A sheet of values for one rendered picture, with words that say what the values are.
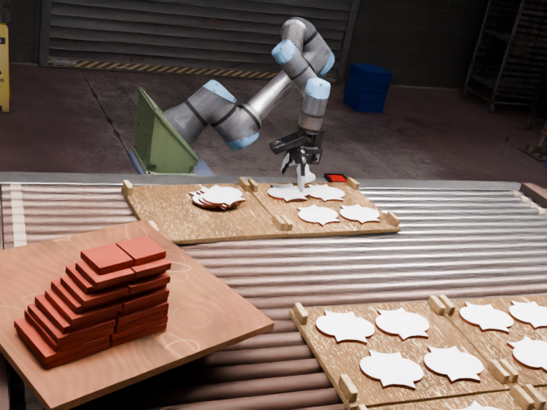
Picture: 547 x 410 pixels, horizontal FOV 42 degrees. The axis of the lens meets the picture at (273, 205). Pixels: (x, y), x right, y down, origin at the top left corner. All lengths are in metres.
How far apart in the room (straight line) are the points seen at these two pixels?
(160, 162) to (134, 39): 4.42
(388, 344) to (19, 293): 0.83
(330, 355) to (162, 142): 1.11
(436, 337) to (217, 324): 0.60
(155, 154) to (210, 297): 1.01
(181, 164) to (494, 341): 1.22
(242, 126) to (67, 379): 1.45
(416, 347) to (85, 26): 5.40
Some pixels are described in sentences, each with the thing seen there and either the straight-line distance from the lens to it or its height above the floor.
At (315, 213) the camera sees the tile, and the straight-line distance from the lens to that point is 2.23.
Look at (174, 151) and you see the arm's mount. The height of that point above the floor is 0.97.
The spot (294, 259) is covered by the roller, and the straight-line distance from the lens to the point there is 2.00.
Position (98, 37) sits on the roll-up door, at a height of 0.31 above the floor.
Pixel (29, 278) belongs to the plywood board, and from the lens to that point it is 1.55.
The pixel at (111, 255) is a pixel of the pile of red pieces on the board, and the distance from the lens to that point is 1.31.
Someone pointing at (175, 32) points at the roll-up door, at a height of 0.41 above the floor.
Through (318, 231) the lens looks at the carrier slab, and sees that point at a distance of 2.14.
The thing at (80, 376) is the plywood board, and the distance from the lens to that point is 1.30.
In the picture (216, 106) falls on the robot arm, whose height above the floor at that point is 1.12.
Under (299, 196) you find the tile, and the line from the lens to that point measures 2.32.
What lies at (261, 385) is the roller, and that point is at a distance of 1.52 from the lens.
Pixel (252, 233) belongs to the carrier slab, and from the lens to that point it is 2.05.
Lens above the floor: 1.87
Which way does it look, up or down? 25 degrees down
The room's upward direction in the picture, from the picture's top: 11 degrees clockwise
